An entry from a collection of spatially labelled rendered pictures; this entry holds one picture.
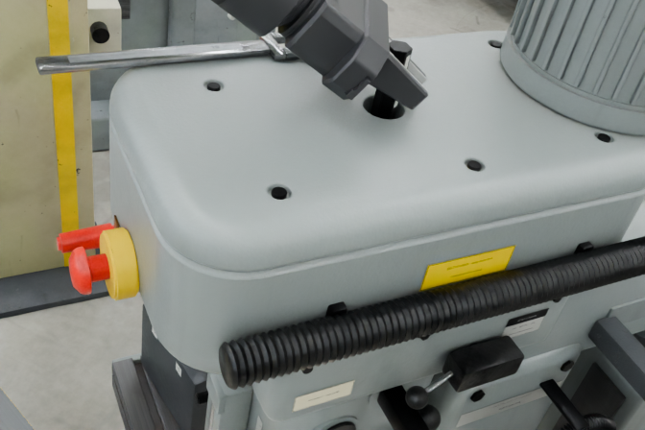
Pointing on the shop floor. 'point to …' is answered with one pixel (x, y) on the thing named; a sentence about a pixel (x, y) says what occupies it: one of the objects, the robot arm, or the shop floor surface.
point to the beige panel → (43, 127)
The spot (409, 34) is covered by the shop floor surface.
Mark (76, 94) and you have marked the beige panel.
